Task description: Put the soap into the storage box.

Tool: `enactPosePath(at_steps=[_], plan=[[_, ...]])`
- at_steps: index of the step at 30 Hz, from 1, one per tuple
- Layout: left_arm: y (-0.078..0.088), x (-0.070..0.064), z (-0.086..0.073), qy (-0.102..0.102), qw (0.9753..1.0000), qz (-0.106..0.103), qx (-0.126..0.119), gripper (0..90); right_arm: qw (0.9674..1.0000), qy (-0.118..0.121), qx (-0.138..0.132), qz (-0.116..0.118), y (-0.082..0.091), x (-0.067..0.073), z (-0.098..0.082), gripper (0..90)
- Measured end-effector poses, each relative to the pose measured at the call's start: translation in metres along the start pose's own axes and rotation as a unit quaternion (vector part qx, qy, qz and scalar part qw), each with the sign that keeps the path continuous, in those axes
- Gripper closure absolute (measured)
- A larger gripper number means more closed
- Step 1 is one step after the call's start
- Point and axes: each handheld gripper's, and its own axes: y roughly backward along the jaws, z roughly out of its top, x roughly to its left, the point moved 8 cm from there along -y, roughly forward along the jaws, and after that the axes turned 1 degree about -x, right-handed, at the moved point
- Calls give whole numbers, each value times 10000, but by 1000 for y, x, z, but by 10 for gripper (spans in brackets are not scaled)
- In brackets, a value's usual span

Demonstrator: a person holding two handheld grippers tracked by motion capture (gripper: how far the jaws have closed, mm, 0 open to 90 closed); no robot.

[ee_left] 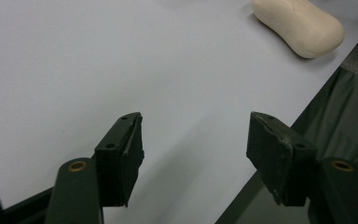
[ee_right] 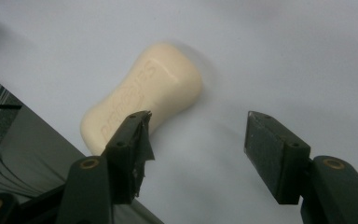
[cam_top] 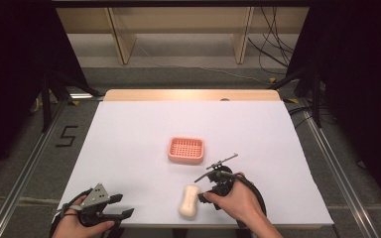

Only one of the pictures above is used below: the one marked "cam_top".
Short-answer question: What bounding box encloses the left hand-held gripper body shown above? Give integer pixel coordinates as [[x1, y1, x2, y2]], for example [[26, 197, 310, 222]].
[[78, 182, 113, 228]]

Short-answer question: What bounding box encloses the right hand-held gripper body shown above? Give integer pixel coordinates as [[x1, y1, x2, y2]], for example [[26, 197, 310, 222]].
[[206, 153, 239, 196]]

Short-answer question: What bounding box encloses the cream soap bar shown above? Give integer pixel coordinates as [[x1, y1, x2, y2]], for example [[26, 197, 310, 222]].
[[178, 183, 201, 220]]

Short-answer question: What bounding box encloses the person's right hand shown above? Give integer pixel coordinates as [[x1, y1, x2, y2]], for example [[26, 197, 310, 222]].
[[203, 172, 264, 226]]

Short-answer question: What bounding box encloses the person's left hand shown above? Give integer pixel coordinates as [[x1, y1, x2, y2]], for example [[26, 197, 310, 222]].
[[52, 195, 115, 238]]

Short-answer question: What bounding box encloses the pink soap dish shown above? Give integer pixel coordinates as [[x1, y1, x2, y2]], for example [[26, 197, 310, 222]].
[[167, 136, 206, 167]]

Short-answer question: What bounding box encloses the white table cover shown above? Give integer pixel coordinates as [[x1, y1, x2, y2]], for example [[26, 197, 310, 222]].
[[59, 100, 335, 228]]

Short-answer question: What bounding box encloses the black metal stand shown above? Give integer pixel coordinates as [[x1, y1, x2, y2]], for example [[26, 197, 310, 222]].
[[272, 64, 323, 129], [39, 69, 104, 134]]

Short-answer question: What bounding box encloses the black curtain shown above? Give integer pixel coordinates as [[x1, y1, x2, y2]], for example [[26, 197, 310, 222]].
[[287, 0, 381, 214], [0, 0, 91, 187]]

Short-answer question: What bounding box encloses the wooden shelf unit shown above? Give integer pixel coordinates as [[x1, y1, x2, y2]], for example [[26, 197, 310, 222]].
[[55, 6, 311, 65]]

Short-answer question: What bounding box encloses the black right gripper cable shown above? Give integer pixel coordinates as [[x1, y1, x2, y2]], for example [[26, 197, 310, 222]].
[[222, 171, 268, 230]]

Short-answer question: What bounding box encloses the metal floor rail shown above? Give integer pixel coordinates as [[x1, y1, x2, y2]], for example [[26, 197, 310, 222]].
[[298, 98, 379, 238], [0, 98, 67, 238]]

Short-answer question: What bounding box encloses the bundle of black cables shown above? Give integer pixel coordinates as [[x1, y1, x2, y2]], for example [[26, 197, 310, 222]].
[[247, 6, 296, 76]]

